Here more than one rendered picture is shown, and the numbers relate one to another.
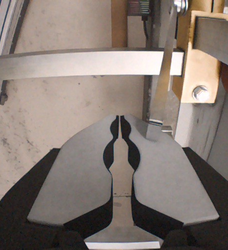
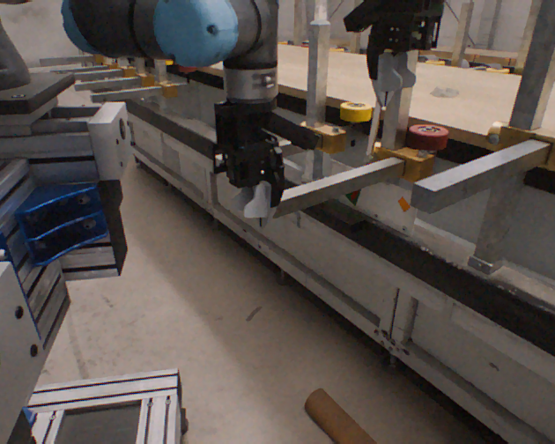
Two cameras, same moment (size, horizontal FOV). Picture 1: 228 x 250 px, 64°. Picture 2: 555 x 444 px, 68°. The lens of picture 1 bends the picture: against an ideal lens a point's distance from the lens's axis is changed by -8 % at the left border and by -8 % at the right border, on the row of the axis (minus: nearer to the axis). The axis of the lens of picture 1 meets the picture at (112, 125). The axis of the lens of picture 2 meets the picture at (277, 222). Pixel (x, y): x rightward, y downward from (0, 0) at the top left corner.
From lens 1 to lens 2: 0.82 m
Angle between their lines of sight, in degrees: 88
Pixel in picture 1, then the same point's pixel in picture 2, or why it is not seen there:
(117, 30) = (347, 428)
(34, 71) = (333, 181)
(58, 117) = not seen: outside the picture
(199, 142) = not seen: outside the picture
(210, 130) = (540, 277)
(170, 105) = (452, 247)
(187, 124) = not seen: hidden behind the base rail
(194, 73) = (407, 153)
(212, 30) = (387, 127)
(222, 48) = (393, 117)
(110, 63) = (368, 168)
